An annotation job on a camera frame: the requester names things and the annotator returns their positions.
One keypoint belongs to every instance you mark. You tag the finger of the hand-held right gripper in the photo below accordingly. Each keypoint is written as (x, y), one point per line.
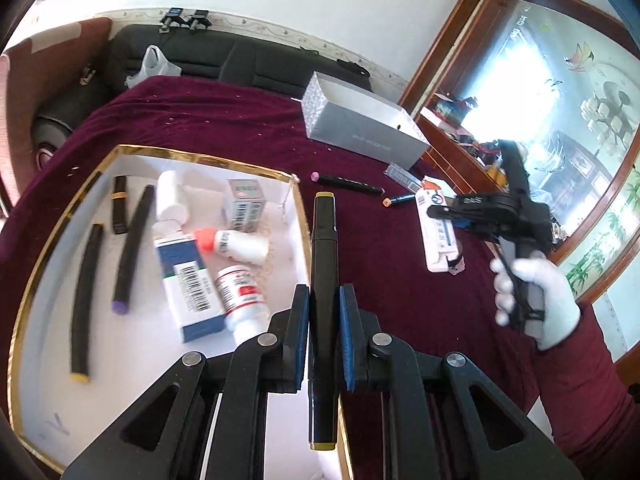
(470, 206)
(477, 226)

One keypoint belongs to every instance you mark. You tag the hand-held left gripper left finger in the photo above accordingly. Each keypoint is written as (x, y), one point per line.
(301, 340)

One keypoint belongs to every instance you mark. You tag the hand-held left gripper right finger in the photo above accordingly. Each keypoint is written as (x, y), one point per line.
(347, 340)

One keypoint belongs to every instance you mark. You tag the white bottle with red label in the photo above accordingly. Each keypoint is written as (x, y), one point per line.
(242, 300)

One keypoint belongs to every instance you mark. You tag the black marker with olive caps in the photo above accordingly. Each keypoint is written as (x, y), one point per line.
(322, 260)

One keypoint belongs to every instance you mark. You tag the white bottle with red cap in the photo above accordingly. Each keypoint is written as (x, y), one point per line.
(235, 246)

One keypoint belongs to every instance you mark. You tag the blue and white medicine box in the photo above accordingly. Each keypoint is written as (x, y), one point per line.
(192, 290)

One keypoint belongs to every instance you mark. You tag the white tray with gold rim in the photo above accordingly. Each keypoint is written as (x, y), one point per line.
(125, 360)

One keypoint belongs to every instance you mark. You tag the black marker with purple cap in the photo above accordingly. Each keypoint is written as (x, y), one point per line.
(132, 250)

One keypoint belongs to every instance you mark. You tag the black marker with yellow cap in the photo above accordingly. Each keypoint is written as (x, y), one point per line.
(86, 305)

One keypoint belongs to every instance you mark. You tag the black marker with gold band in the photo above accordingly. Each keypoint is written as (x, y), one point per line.
(119, 205)

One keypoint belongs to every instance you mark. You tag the person's right forearm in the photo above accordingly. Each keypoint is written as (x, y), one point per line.
(585, 390)

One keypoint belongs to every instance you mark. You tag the person's right hand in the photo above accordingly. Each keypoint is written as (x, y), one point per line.
(555, 300)

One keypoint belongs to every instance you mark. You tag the flat white medicine pack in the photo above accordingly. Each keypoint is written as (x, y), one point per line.
(440, 240)

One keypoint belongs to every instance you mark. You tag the black marker with orange cap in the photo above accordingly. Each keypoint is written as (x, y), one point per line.
(400, 199)

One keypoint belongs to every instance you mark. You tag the small grey clear box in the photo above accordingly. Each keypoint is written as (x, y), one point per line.
(404, 176)

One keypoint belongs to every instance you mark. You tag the maroon velvet cloth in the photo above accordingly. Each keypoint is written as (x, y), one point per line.
(425, 310)

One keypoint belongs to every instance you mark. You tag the black marker with pink cap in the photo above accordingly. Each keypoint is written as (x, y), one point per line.
(350, 184)

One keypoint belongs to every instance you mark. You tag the wooden framed mirror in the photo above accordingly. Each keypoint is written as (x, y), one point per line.
(560, 85)

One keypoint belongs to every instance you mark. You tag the large grey cardboard box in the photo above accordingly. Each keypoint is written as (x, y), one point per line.
(360, 120)

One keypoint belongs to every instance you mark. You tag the small white barcode box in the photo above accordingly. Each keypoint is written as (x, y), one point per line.
(245, 205)

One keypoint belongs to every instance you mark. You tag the thin gold stick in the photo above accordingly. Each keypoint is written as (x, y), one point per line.
(290, 192)

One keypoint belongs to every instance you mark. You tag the plain white bottle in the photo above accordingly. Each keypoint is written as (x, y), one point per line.
(172, 197)

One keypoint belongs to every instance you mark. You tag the black sofa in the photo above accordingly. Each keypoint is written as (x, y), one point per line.
(240, 62)

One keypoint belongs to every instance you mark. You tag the white plastic bag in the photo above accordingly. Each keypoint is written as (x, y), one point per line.
(152, 70)

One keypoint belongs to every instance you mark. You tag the black bag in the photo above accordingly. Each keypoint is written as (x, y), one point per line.
(70, 110)

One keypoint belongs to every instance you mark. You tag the black clamp device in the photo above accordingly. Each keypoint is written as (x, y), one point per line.
(199, 20)
(171, 19)

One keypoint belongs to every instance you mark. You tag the reddish brown wooden furniture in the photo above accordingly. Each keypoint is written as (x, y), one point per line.
(30, 85)

